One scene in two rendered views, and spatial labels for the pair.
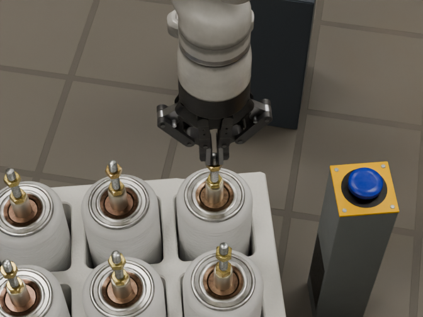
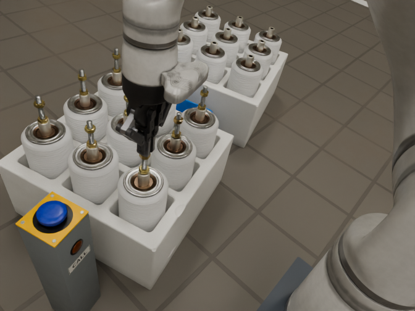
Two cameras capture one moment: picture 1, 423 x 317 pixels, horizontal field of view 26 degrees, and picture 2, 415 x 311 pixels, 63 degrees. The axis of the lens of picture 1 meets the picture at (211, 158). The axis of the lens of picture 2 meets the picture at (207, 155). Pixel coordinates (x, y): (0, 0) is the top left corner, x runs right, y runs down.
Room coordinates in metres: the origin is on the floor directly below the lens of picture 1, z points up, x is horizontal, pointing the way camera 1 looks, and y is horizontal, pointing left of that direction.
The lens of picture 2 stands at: (0.84, -0.34, 0.76)
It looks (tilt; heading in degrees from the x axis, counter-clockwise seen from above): 45 degrees down; 112
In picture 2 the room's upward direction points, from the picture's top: 13 degrees clockwise
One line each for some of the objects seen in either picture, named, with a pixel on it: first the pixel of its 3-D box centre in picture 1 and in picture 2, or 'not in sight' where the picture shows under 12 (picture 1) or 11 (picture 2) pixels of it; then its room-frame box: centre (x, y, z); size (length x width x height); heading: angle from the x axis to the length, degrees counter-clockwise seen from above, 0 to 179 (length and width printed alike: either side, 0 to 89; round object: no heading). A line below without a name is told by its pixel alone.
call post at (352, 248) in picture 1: (347, 251); (67, 268); (0.56, -0.18, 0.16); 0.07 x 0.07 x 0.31; 5
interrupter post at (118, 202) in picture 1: (118, 197); (175, 141); (0.58, 0.11, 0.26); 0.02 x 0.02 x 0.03
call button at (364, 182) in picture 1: (364, 185); (52, 215); (0.56, -0.18, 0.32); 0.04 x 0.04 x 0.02
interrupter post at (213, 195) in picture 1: (214, 190); (143, 177); (0.59, 0.00, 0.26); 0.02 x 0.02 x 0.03
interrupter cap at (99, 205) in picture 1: (118, 202); (175, 146); (0.58, 0.11, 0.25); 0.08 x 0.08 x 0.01
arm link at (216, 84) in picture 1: (213, 39); (162, 56); (0.61, 0.00, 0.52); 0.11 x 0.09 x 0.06; 4
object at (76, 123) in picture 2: not in sight; (88, 133); (0.34, 0.09, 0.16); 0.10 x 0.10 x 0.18
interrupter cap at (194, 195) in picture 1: (214, 195); (143, 181); (0.59, 0.00, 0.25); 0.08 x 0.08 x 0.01
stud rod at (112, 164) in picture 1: (115, 180); (177, 127); (0.58, 0.11, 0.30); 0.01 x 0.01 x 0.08
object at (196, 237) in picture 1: (214, 231); (142, 209); (0.59, 0.00, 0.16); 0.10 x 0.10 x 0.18
